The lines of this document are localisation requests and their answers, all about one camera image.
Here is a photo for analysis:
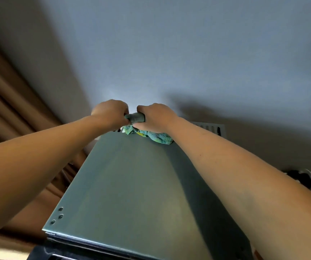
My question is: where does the grey metal refrigerator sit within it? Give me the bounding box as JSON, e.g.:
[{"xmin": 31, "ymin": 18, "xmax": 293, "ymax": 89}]
[{"xmin": 31, "ymin": 130, "xmax": 254, "ymax": 260}]

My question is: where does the brown curtain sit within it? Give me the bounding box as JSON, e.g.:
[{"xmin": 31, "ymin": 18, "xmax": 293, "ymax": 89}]
[{"xmin": 0, "ymin": 31, "xmax": 98, "ymax": 241}]

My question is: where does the person's right forearm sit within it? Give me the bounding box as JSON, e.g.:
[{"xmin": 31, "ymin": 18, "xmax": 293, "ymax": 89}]
[{"xmin": 169, "ymin": 117, "xmax": 311, "ymax": 260}]

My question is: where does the person's left forearm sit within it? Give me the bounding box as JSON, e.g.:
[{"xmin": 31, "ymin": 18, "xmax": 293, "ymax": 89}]
[{"xmin": 0, "ymin": 115, "xmax": 103, "ymax": 248}]

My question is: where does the person's left hand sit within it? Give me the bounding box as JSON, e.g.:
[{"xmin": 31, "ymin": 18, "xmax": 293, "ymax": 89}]
[{"xmin": 91, "ymin": 99, "xmax": 130, "ymax": 132}]

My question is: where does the grey cloth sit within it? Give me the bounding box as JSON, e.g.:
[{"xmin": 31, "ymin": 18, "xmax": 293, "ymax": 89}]
[{"xmin": 124, "ymin": 112, "xmax": 146, "ymax": 125}]

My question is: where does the white ceiling air vent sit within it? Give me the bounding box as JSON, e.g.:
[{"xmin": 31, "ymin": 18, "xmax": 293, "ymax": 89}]
[{"xmin": 190, "ymin": 121, "xmax": 227, "ymax": 138}]

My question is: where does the black ceiling fan motor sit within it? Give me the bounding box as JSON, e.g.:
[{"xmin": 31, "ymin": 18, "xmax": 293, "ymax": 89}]
[{"xmin": 286, "ymin": 170, "xmax": 311, "ymax": 190}]

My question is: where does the person's right hand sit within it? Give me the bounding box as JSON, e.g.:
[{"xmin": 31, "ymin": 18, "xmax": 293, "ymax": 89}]
[{"xmin": 136, "ymin": 103, "xmax": 182, "ymax": 135}]

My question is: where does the green blue patterned cloth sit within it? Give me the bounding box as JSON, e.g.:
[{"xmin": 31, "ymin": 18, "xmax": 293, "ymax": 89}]
[{"xmin": 121, "ymin": 124, "xmax": 174, "ymax": 145}]

